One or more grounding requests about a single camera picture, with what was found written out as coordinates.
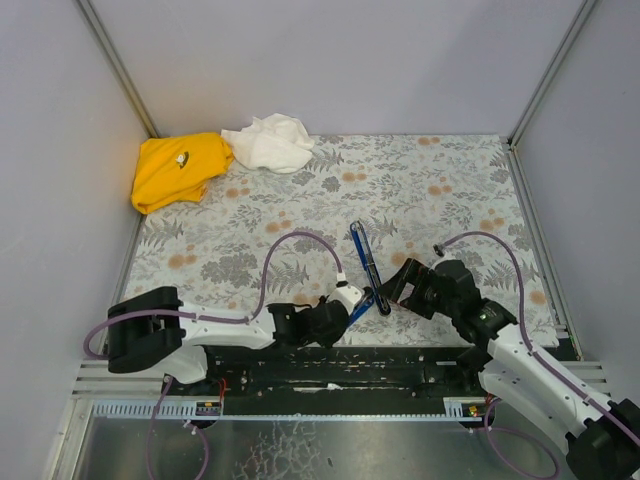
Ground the blue stapler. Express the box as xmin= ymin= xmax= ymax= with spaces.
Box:
xmin=349 ymin=220 xmax=391 ymax=326

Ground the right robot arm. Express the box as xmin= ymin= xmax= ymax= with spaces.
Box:
xmin=379 ymin=259 xmax=639 ymax=479

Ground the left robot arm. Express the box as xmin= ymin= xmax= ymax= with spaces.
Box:
xmin=107 ymin=281 xmax=362 ymax=384

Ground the floral patterned table mat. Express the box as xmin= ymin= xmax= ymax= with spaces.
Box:
xmin=124 ymin=135 xmax=558 ymax=347

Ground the white crumpled cloth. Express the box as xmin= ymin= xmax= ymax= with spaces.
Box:
xmin=220 ymin=113 xmax=315 ymax=174

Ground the yellow t-shirt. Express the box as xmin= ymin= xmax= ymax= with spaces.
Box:
xmin=131 ymin=133 xmax=234 ymax=215

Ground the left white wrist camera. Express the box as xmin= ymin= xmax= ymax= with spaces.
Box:
xmin=328 ymin=281 xmax=367 ymax=316

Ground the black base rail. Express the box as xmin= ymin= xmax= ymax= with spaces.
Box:
xmin=169 ymin=346 xmax=489 ymax=403

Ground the white slotted cable duct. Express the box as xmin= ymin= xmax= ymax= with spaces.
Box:
xmin=92 ymin=397 xmax=487 ymax=422

